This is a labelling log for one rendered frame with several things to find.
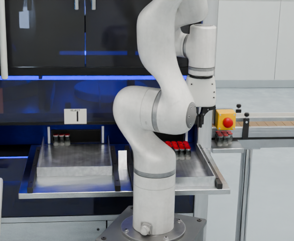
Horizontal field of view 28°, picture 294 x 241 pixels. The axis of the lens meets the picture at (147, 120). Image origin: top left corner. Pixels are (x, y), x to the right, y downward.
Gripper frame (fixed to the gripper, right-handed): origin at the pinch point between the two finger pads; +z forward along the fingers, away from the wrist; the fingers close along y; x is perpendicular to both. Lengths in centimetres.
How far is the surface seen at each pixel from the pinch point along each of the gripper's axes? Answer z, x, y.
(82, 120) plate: 10, -35, 38
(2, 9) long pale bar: -33, -28, 65
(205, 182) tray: 21.1, 2.5, -2.8
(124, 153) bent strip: 17.5, -17.2, 23.4
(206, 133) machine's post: 15.8, -34.8, -10.1
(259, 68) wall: 88, -495, -167
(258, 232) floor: 111, -130, -65
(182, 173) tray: 22.2, -8.6, 3.3
